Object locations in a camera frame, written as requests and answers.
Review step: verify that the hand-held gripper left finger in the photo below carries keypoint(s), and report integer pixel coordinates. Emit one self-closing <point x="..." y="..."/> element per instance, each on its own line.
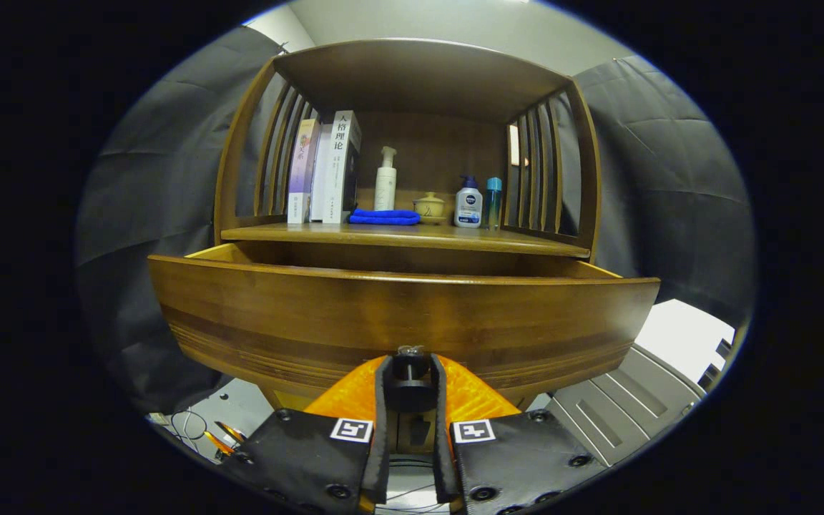
<point x="382" y="429"/>

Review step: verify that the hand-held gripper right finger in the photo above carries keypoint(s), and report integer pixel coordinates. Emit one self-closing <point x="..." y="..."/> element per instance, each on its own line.
<point x="440" y="429"/>

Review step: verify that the black drawer knob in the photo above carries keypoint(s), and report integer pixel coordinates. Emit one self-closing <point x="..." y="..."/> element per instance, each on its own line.
<point x="412" y="372"/>

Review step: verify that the wooden drawer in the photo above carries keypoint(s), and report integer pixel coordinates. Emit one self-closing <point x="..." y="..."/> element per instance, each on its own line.
<point x="383" y="315"/>

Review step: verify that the wooden countertop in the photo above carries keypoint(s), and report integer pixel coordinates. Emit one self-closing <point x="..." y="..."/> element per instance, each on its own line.
<point x="412" y="236"/>

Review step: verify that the wooden cabinet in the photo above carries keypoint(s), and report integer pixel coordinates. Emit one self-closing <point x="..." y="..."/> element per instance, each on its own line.
<point x="419" y="79"/>

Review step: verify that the blue folded cloth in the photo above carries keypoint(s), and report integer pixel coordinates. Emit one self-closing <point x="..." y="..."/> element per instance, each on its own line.
<point x="383" y="217"/>

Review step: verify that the beige lidded teacup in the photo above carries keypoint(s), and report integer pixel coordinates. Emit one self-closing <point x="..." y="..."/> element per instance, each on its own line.
<point x="430" y="207"/>

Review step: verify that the white bottle with blue cap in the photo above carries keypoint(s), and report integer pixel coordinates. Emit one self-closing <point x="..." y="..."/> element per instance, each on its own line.
<point x="468" y="207"/>

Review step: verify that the small teal bottle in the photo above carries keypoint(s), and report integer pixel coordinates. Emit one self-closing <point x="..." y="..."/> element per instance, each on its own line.
<point x="493" y="207"/>

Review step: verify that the white pump bottle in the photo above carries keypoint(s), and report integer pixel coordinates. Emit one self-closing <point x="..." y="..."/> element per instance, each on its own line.
<point x="385" y="186"/>

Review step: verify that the white board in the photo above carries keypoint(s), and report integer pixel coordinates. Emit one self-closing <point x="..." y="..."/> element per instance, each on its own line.
<point x="677" y="332"/>

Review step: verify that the thin white book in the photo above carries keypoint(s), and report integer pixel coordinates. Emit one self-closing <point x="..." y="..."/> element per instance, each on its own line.
<point x="321" y="179"/>

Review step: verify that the thick white and black book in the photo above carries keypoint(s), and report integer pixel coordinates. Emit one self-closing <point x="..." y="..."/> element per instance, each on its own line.
<point x="337" y="172"/>

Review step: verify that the purple book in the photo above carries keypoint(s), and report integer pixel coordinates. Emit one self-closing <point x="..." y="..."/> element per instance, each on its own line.
<point x="302" y="172"/>

